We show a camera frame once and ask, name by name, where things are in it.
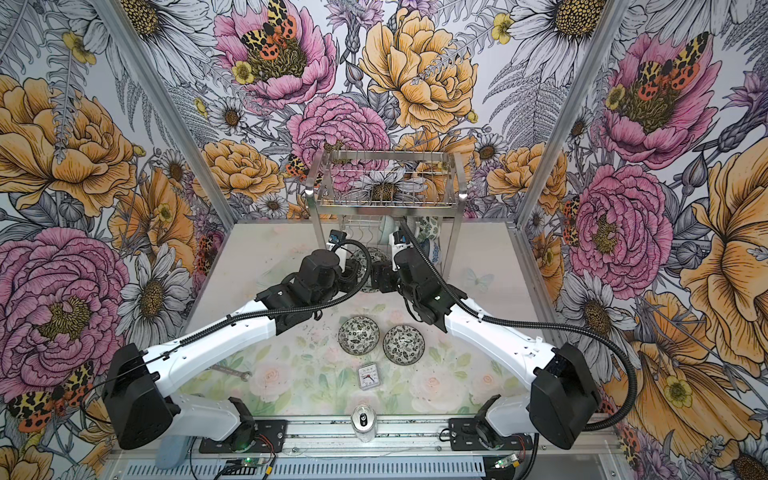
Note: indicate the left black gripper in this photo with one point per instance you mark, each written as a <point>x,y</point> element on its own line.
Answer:
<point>350,276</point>

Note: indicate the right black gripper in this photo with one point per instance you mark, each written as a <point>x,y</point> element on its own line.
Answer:
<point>383,272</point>

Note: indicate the green leaf pattern bowl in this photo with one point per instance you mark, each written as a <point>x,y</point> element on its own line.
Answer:
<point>428,228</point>

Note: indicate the mint green bowl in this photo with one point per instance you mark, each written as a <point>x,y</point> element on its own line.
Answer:
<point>387,226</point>

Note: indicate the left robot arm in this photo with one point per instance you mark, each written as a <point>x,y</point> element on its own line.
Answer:
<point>141,389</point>

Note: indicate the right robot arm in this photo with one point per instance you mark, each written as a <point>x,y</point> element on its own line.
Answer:
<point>562,396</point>

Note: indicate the steel two-tier dish rack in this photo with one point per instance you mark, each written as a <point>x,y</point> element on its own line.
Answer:
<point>353,190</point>

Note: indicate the small white square clock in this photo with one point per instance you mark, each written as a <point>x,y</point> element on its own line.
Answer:
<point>369,376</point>

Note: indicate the steel wrench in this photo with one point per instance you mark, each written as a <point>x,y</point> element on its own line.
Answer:
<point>242,375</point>

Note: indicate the silver can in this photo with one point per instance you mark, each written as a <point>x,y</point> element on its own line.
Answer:
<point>363,419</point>

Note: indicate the green circuit board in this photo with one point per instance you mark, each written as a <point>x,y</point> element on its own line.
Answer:
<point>510,461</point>

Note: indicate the grey blue sponge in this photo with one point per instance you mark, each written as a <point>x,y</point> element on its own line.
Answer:
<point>171,452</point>

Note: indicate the aluminium mounting rail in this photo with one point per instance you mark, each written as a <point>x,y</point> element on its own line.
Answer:
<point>316,435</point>

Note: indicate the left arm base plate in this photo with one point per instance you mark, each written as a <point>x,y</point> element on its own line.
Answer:
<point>258,436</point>

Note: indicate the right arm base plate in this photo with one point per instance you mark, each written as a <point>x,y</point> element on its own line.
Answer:
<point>464,434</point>

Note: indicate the white vented cable duct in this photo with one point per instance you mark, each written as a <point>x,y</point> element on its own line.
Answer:
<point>458,467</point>

